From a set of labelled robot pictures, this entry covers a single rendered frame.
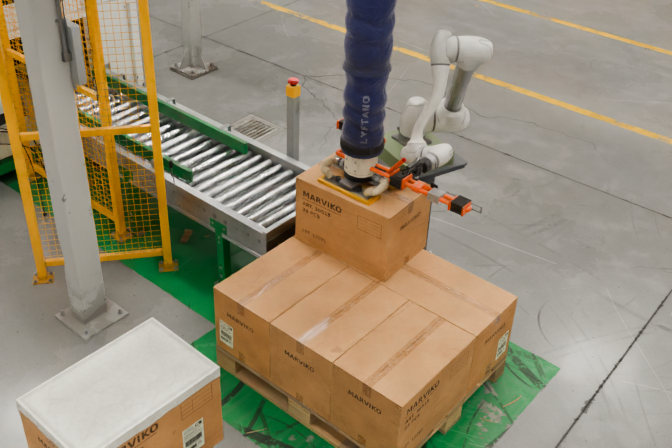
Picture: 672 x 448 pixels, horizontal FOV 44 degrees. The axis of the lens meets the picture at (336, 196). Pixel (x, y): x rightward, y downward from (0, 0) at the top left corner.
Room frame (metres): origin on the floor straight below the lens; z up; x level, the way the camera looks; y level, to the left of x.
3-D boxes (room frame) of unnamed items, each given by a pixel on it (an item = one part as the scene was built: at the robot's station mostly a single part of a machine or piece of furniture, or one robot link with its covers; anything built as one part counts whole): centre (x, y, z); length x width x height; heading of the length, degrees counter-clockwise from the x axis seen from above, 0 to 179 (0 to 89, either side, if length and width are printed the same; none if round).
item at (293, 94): (4.67, 0.29, 0.50); 0.07 x 0.07 x 1.00; 51
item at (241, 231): (4.41, 1.27, 0.50); 2.31 x 0.05 x 0.19; 51
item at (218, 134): (5.09, 1.18, 0.60); 1.60 x 0.10 x 0.09; 51
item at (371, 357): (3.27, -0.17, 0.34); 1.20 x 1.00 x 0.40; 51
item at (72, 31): (3.68, 1.31, 1.62); 0.20 x 0.05 x 0.30; 51
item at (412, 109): (4.32, -0.45, 1.01); 0.18 x 0.16 x 0.22; 95
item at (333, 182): (3.60, -0.06, 0.97); 0.34 x 0.10 x 0.05; 52
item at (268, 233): (3.92, 0.16, 0.58); 0.70 x 0.03 x 0.06; 141
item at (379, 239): (3.68, -0.14, 0.74); 0.60 x 0.40 x 0.40; 54
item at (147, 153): (4.68, 1.51, 0.60); 1.60 x 0.10 x 0.09; 51
